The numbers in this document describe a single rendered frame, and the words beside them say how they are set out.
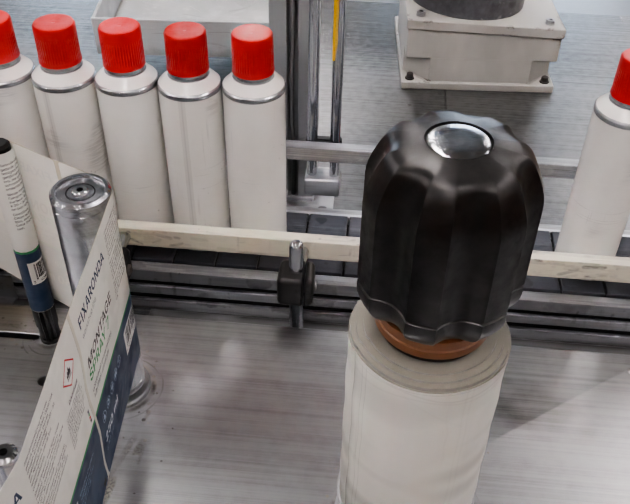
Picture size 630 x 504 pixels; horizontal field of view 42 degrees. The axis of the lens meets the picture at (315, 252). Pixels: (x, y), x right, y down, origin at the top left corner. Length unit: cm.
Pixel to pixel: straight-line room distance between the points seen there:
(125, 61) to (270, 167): 14
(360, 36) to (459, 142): 88
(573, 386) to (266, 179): 30
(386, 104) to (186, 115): 45
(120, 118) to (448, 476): 39
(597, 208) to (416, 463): 34
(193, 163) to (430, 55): 48
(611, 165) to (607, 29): 66
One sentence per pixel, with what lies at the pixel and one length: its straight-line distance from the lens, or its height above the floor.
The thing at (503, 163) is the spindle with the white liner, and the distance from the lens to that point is 35.
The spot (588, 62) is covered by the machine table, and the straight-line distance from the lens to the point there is 124.
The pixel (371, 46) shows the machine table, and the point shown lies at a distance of 121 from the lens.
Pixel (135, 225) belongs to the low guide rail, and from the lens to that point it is 74.
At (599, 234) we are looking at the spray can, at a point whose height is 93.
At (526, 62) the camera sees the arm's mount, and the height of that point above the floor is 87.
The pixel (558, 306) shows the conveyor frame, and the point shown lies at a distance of 75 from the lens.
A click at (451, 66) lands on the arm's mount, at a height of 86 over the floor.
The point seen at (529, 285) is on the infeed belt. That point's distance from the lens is 75.
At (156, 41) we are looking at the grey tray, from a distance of 110.
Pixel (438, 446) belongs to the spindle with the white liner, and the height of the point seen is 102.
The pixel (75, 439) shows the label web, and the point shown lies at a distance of 48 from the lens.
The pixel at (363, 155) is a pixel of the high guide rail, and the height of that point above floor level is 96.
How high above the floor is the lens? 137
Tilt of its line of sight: 41 degrees down
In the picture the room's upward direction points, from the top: 1 degrees clockwise
